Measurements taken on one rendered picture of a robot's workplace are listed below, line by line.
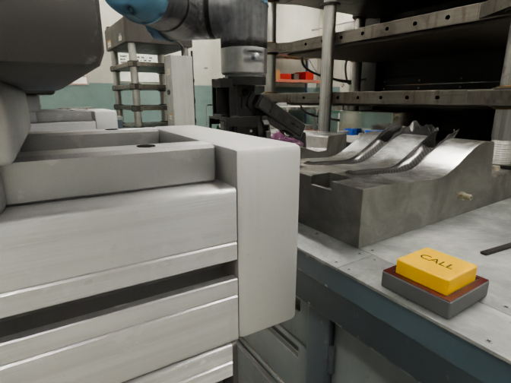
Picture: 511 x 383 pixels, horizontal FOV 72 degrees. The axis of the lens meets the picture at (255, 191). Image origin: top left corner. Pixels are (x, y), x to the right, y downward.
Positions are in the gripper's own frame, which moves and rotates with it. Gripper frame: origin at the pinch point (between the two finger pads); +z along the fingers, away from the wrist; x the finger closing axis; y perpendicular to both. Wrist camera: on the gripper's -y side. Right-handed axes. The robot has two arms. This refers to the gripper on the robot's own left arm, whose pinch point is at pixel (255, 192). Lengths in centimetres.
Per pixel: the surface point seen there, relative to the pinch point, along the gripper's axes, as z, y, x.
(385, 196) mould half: -2.6, -11.3, 19.4
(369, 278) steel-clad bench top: 4.6, -1.0, 26.8
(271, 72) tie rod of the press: -30, -72, -113
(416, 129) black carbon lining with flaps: -9.9, -40.5, 1.7
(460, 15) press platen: -42, -85, -20
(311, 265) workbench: 6.5, 0.7, 17.7
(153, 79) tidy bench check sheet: -54, -159, -728
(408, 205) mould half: -0.1, -17.5, 18.9
